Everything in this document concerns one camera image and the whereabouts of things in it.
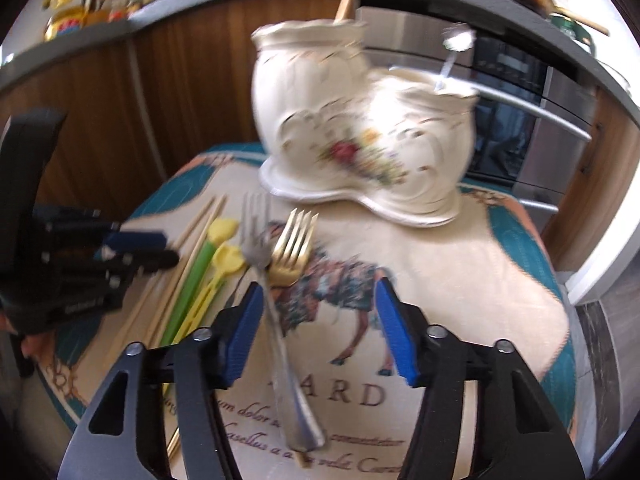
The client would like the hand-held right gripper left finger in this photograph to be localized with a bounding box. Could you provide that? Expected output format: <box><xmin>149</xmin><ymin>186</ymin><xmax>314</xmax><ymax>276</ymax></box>
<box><xmin>57</xmin><ymin>281</ymin><xmax>265</xmax><ymax>480</ymax></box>

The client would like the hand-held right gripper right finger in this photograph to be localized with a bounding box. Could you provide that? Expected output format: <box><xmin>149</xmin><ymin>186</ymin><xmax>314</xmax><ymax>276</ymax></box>
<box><xmin>375</xmin><ymin>279</ymin><xmax>586</xmax><ymax>480</ymax></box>

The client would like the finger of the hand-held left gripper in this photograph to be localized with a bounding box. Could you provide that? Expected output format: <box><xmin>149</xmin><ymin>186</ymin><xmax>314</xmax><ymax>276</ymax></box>
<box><xmin>101</xmin><ymin>249</ymin><xmax>180</xmax><ymax>277</ymax></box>
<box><xmin>106</xmin><ymin>231</ymin><xmax>169</xmax><ymax>252</ymax></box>

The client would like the silver fork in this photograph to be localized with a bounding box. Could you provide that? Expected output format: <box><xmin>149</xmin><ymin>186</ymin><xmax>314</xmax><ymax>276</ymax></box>
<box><xmin>240</xmin><ymin>192</ymin><xmax>326</xmax><ymax>451</ymax></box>

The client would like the green handled yellow spoon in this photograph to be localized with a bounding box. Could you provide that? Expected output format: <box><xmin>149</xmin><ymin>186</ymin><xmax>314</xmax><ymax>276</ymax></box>
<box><xmin>159</xmin><ymin>217</ymin><xmax>237</xmax><ymax>350</ymax></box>

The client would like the wooden chopstick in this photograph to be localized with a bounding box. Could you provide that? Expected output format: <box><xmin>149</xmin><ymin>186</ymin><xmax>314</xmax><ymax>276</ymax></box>
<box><xmin>117</xmin><ymin>195</ymin><xmax>217</xmax><ymax>356</ymax></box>
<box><xmin>147</xmin><ymin>196</ymin><xmax>228</xmax><ymax>348</ymax></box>

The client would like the yellow plastic spoon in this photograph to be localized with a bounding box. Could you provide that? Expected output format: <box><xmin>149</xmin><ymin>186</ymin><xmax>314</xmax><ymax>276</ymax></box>
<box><xmin>172</xmin><ymin>245</ymin><xmax>247</xmax><ymax>346</ymax></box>

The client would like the gold fork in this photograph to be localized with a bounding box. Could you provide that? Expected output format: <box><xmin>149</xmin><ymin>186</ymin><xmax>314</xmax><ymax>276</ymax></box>
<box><xmin>268</xmin><ymin>208</ymin><xmax>321</xmax><ymax>468</ymax></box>

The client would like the cream floral ceramic utensil holder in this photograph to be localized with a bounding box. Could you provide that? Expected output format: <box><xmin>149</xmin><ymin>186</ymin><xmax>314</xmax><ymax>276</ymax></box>
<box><xmin>250</xmin><ymin>19</ymin><xmax>478</xmax><ymax>228</ymax></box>

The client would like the horse print cloth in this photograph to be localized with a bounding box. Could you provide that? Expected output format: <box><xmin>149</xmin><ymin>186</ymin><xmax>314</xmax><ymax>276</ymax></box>
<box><xmin>37</xmin><ymin>142</ymin><xmax>576</xmax><ymax>480</ymax></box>

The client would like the wooden cabinet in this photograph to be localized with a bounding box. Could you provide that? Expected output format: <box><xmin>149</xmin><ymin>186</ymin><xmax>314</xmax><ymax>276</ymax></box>
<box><xmin>0</xmin><ymin>12</ymin><xmax>271</xmax><ymax>216</ymax></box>

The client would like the yellow bowl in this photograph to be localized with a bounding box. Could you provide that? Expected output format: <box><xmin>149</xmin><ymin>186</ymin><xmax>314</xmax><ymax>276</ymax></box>
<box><xmin>44</xmin><ymin>7</ymin><xmax>86</xmax><ymax>42</ymax></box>

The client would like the scissors pot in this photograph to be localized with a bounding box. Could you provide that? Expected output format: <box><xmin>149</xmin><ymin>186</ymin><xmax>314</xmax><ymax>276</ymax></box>
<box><xmin>82</xmin><ymin>0</ymin><xmax>118</xmax><ymax>26</ymax></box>

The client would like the stainless steel oven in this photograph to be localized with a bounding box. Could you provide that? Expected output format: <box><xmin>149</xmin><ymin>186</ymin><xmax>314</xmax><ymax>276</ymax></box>
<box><xmin>360</xmin><ymin>7</ymin><xmax>606</xmax><ymax>211</ymax></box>

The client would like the silver spoon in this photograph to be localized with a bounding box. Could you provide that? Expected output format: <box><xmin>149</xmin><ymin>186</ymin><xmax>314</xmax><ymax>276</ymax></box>
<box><xmin>432</xmin><ymin>24</ymin><xmax>476</xmax><ymax>93</ymax></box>

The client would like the wooden spoon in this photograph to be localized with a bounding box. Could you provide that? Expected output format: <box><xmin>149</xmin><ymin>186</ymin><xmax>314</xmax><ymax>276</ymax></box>
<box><xmin>332</xmin><ymin>0</ymin><xmax>361</xmax><ymax>23</ymax></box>

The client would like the green pot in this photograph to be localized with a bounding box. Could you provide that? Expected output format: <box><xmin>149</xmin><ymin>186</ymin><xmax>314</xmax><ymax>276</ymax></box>
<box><xmin>550</xmin><ymin>12</ymin><xmax>598</xmax><ymax>56</ymax></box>

